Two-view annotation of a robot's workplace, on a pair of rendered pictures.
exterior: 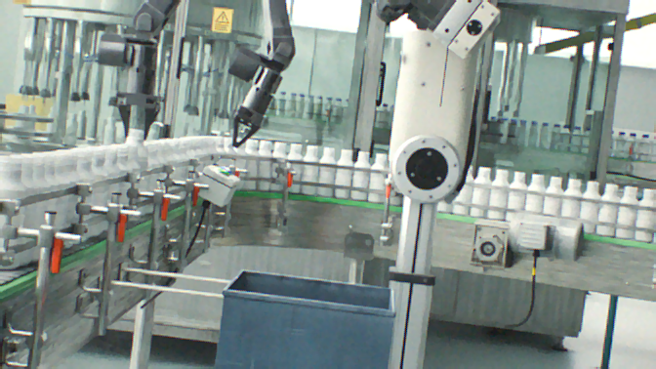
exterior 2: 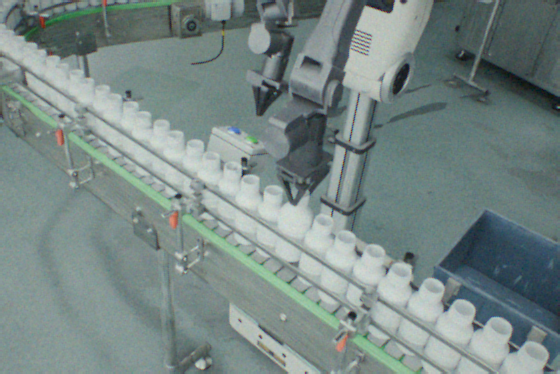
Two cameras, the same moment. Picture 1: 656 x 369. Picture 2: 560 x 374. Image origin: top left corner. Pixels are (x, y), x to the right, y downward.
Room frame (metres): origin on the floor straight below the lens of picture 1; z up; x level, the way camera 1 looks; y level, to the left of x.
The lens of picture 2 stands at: (2.49, 1.10, 1.81)
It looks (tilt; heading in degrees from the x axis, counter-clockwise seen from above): 37 degrees down; 305
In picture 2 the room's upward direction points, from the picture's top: 6 degrees clockwise
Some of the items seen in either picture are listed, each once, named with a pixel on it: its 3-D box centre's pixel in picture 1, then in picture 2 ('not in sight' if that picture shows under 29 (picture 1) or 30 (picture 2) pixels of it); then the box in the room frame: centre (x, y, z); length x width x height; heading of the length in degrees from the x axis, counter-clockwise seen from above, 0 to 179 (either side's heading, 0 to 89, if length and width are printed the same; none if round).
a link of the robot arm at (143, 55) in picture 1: (141, 57); (308, 123); (2.90, 0.44, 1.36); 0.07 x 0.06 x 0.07; 89
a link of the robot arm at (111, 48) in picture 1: (127, 40); (299, 114); (2.90, 0.47, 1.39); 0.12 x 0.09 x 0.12; 89
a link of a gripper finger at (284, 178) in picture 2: (135, 117); (299, 183); (2.90, 0.44, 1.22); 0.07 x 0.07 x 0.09; 88
